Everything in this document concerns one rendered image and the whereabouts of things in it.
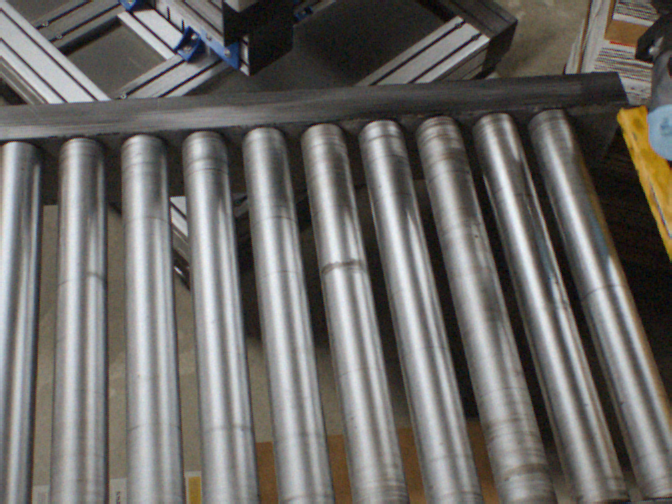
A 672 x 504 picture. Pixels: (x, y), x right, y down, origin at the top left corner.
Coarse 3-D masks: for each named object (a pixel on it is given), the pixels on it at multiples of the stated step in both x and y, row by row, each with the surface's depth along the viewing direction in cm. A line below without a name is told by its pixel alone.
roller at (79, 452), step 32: (64, 160) 101; (96, 160) 101; (64, 192) 99; (96, 192) 99; (64, 224) 97; (96, 224) 97; (64, 256) 95; (96, 256) 95; (64, 288) 93; (96, 288) 93; (64, 320) 91; (96, 320) 91; (64, 352) 89; (96, 352) 89; (64, 384) 87; (96, 384) 88; (64, 416) 85; (96, 416) 86; (64, 448) 84; (96, 448) 84; (64, 480) 82; (96, 480) 83
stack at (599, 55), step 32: (608, 0) 150; (640, 0) 136; (576, 64) 173; (608, 64) 146; (640, 64) 144; (640, 96) 149; (608, 160) 164; (608, 192) 171; (640, 192) 169; (640, 224) 175; (640, 256) 181; (640, 288) 190
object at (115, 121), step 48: (192, 96) 106; (240, 96) 107; (288, 96) 107; (336, 96) 108; (384, 96) 108; (432, 96) 108; (480, 96) 109; (528, 96) 109; (576, 96) 110; (624, 96) 110; (0, 144) 102; (48, 144) 103; (240, 144) 107; (288, 144) 108; (528, 144) 114; (48, 192) 109; (240, 192) 114
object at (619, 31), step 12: (588, 0) 181; (612, 0) 144; (588, 12) 174; (612, 12) 141; (612, 24) 140; (624, 24) 139; (636, 24) 139; (612, 36) 142; (624, 36) 141; (636, 36) 141; (612, 144) 159; (624, 144) 159; (612, 228) 177; (624, 228) 176; (624, 240) 179; (636, 240) 178; (648, 240) 177; (660, 240) 176
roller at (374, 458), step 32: (320, 128) 105; (320, 160) 103; (320, 192) 101; (352, 192) 102; (320, 224) 99; (352, 224) 99; (320, 256) 98; (352, 256) 96; (352, 288) 94; (352, 320) 92; (352, 352) 90; (352, 384) 89; (384, 384) 89; (352, 416) 87; (384, 416) 87; (352, 448) 86; (384, 448) 85; (352, 480) 85; (384, 480) 84
